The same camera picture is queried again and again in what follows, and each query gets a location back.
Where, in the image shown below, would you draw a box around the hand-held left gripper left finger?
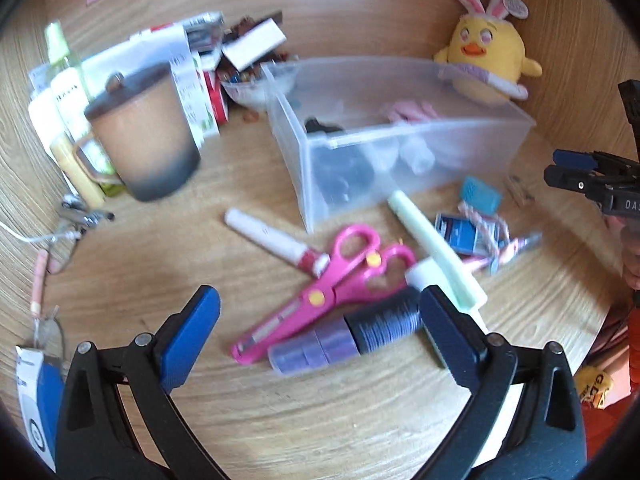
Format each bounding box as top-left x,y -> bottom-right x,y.
55,285 -> 231,480

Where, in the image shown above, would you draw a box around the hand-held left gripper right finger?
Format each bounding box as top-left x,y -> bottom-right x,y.
419,284 -> 588,480

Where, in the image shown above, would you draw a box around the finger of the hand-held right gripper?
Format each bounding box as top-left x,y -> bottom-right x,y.
552,149 -> 640,179
544,166 -> 622,207

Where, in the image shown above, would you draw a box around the small white block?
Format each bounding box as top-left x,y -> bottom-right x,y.
405,256 -> 442,291

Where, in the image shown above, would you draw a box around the dark blue thread spool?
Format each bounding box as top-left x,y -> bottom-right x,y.
345,287 -> 426,356

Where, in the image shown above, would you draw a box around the pink striped stick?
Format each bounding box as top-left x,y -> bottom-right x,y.
465,232 -> 543,275

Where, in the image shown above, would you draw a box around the light green tube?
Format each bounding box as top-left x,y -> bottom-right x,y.
387,190 -> 488,311

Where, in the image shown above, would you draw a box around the teal tape roll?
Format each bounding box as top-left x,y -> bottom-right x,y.
459,176 -> 502,213

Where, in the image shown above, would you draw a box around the blue plastic packet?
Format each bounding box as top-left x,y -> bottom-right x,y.
434,212 -> 501,257

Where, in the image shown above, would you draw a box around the purple tape roll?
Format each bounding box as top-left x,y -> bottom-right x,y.
267,335 -> 313,376
306,330 -> 330,367
321,317 -> 358,361

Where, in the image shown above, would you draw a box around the clear plastic storage bin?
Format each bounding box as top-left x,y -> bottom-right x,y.
260,56 -> 537,235

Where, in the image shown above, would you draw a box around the white marker with red cap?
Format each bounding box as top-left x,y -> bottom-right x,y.
224,208 -> 331,277

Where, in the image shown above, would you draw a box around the pink scissors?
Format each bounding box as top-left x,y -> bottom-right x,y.
231,224 -> 418,366

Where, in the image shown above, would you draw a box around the person's right hand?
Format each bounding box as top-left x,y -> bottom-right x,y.
604,214 -> 640,291

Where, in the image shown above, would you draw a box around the orange cloth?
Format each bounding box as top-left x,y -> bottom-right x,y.
582,287 -> 640,461

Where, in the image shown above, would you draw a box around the clear-lens eyeglasses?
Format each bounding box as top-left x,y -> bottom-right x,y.
31,232 -> 85,376

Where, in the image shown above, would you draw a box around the yellow chick plush toy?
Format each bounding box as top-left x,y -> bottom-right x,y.
432,0 -> 543,106

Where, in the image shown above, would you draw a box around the translucent round container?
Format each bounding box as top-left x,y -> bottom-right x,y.
397,135 -> 438,177

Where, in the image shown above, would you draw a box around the yellow printed object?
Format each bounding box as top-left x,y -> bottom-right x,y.
574,366 -> 615,408

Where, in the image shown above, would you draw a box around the blue white box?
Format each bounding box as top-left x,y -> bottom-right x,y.
14,344 -> 67,473

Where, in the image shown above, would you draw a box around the pink cloth item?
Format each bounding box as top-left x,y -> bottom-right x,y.
385,101 -> 441,124

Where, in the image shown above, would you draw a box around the dark ribbed object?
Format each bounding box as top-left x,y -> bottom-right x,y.
305,117 -> 377,206

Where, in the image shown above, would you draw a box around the brown mug with lid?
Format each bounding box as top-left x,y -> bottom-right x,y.
72,62 -> 202,203

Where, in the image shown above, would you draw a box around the white green medicine box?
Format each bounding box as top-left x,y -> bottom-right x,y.
170,52 -> 221,150

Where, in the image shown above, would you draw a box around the red box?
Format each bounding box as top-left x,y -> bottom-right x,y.
202,67 -> 232,126

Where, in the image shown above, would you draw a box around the clear bowl of beads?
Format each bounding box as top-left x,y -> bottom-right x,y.
220,67 -> 275,112

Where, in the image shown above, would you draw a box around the white tube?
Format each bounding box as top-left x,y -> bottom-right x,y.
27,87 -> 66,153

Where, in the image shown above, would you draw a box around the white printed bottle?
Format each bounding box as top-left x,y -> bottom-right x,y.
50,67 -> 95,138

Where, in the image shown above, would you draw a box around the white paper sheet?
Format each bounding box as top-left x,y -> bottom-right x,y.
82,22 -> 193,91

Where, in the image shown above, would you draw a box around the white cardboard box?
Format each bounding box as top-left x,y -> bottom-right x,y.
221,18 -> 287,72

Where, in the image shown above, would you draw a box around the silver packet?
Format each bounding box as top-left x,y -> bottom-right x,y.
182,11 -> 226,52

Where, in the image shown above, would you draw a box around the brown snack packet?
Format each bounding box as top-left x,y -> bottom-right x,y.
224,11 -> 284,41

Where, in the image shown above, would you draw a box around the white cable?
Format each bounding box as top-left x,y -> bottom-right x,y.
0,220 -> 76,247

